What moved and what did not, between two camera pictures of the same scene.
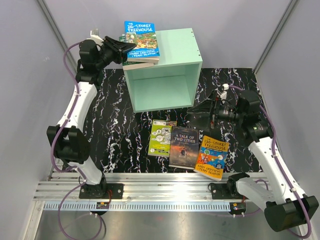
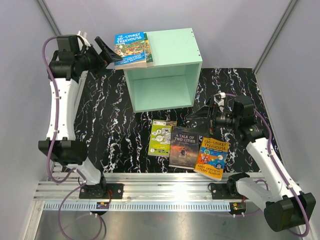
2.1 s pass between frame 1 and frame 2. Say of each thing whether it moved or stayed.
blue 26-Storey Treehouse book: moved
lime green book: stayed
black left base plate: stayed
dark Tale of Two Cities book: stayed
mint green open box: stayed
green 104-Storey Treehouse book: moved
